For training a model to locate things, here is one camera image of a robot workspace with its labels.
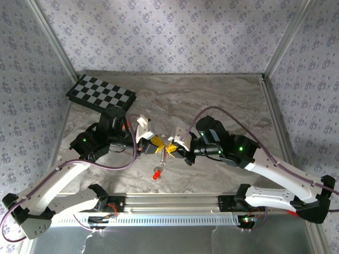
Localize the red plastic key tag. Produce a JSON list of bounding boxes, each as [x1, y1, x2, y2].
[[152, 166, 163, 182]]

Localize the black grey chessboard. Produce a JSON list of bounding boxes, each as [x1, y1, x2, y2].
[[65, 74, 137, 115]]

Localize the small controller board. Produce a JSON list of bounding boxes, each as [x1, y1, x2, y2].
[[238, 214, 258, 230], [87, 214, 119, 226]]

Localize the grey metal plate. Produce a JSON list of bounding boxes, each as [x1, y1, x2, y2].
[[25, 226, 323, 254]]

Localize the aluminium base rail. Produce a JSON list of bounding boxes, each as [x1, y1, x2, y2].
[[107, 193, 222, 214]]

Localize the perforated aluminium rail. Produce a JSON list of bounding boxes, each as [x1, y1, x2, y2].
[[49, 212, 243, 228]]

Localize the aluminium side frame bar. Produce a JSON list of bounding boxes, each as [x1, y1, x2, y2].
[[261, 74, 329, 254]]

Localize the thin purple base cable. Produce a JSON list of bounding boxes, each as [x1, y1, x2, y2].
[[239, 208, 268, 233], [73, 213, 103, 234]]

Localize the aluminium frame post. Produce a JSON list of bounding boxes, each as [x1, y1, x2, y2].
[[263, 0, 311, 79], [25, 0, 80, 83]]

